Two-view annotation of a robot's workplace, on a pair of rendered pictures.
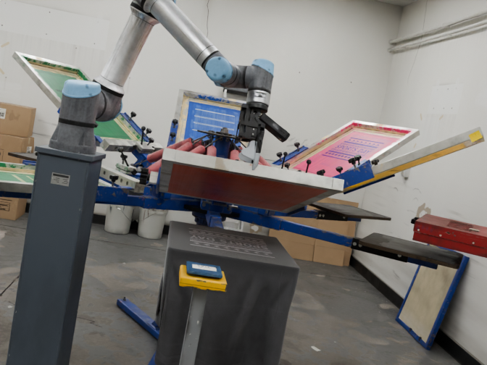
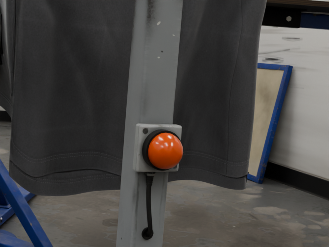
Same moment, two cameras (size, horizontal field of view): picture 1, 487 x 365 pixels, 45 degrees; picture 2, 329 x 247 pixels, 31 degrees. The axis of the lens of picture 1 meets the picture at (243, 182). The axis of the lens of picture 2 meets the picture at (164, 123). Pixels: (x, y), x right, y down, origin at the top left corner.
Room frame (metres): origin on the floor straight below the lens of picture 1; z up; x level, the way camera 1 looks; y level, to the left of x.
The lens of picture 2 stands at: (1.01, 0.27, 0.75)
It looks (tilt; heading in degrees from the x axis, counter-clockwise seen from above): 7 degrees down; 340
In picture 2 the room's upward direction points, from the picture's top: 5 degrees clockwise
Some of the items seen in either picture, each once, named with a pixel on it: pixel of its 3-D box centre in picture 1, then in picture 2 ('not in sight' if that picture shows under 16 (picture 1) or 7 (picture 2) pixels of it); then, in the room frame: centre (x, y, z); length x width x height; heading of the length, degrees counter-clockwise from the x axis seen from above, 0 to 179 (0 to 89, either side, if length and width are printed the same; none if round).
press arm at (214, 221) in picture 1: (217, 230); not in sight; (2.62, 0.08, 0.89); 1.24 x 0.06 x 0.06; 7
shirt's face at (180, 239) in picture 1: (229, 242); not in sight; (2.13, 0.01, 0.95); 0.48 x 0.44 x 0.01; 7
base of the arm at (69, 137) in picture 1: (75, 135); not in sight; (1.92, 0.58, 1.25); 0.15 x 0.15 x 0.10
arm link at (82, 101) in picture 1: (81, 100); not in sight; (1.93, 0.57, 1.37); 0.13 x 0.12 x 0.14; 167
